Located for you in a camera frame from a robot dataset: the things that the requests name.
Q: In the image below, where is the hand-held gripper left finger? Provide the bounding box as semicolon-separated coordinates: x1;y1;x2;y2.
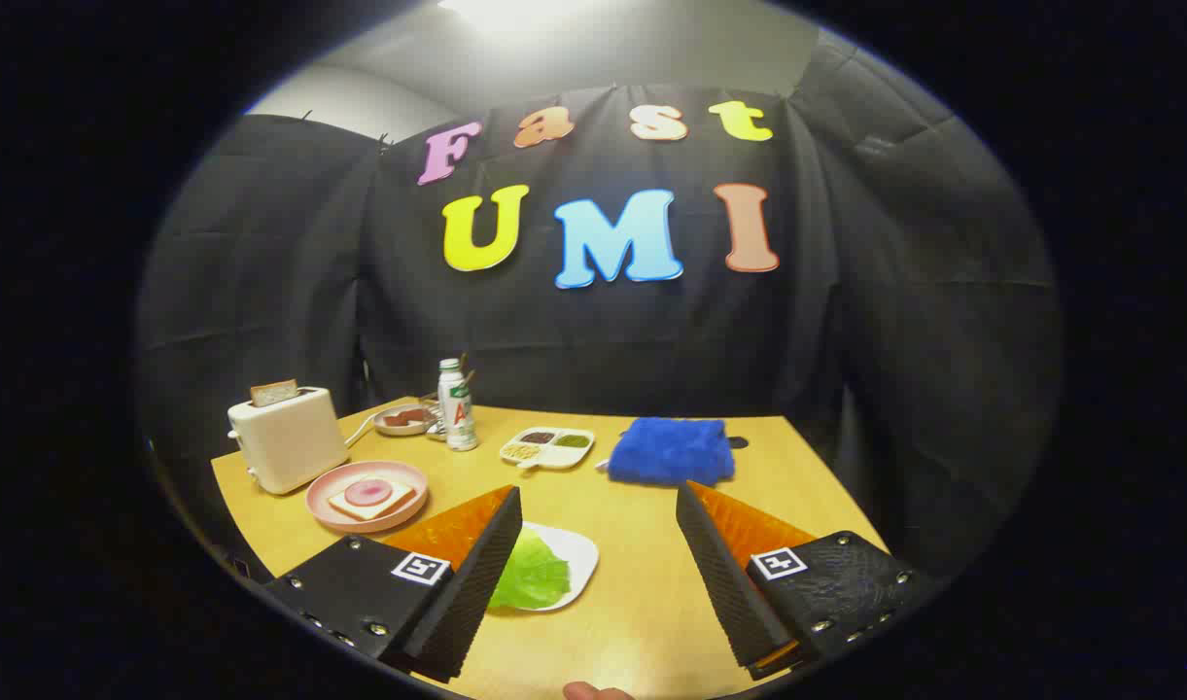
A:
262;484;524;683

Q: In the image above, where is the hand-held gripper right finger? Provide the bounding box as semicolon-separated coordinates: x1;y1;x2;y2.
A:
675;479;934;682

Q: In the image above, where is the green lettuce leaf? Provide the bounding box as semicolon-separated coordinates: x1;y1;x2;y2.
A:
486;525;572;612

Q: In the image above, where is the white square plate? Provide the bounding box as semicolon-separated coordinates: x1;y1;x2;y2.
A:
486;521;600;613

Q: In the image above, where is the blue towel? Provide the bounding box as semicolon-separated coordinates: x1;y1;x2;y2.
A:
608;417;736;488

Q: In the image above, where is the white bread slice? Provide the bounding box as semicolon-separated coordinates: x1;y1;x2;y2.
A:
327;478;418;522

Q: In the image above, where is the white divided dish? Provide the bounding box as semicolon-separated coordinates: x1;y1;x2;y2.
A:
499;426;596;472

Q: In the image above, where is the white drink bottle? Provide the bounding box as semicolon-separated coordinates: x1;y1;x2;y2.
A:
437;358;479;452

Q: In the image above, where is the pink round plate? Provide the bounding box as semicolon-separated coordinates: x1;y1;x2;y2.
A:
305;460;430;535

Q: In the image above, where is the small beige plate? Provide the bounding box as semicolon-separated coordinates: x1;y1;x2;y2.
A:
373;404;434;436

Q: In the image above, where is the white toaster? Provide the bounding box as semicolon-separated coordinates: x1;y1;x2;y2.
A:
227;387;351;496

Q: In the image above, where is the black backdrop cloth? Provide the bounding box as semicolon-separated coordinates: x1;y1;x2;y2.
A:
136;29;1065;584

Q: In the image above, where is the white toaster cable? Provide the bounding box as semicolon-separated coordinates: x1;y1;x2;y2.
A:
345;408;400;448

